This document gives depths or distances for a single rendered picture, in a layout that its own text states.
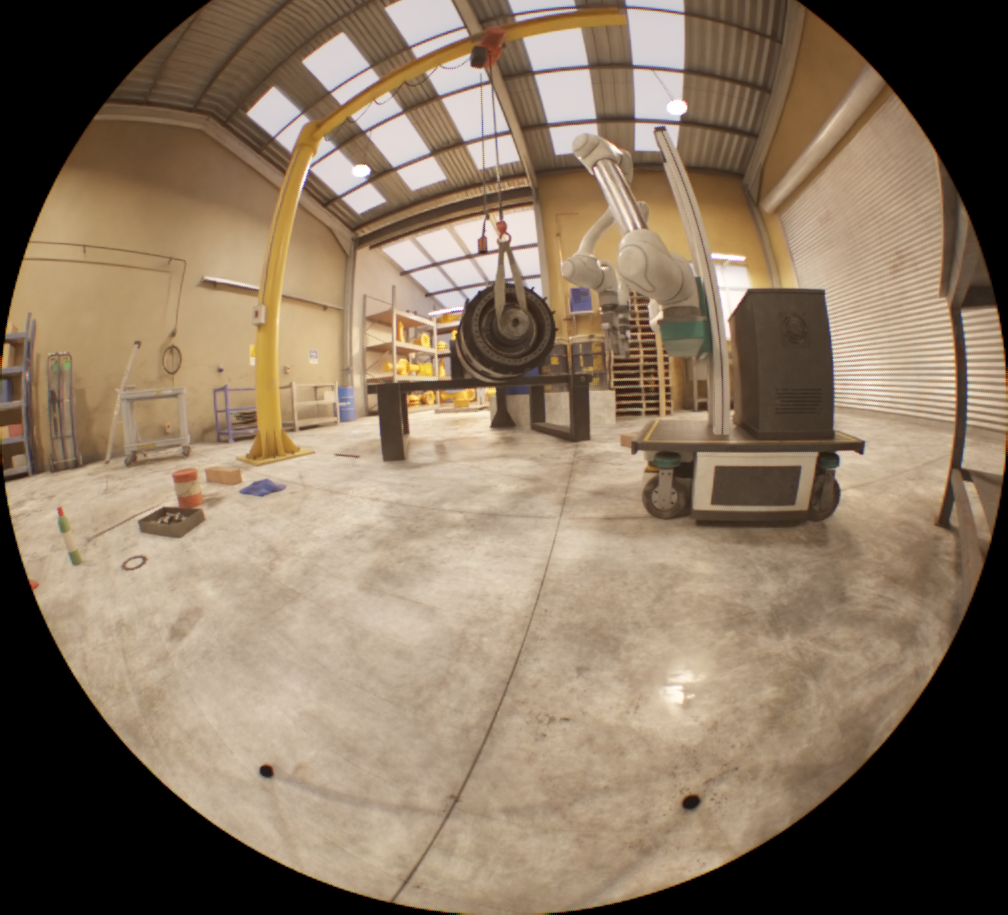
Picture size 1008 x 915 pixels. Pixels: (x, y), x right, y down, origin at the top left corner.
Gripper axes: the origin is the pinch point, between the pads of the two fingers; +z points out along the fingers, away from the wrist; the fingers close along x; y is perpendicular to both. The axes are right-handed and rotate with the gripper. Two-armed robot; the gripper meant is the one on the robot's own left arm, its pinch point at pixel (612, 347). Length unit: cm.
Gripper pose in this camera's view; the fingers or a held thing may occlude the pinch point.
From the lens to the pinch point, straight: 126.2
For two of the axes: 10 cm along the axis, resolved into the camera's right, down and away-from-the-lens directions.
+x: -5.6, 0.9, -8.3
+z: 0.5, 10.0, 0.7
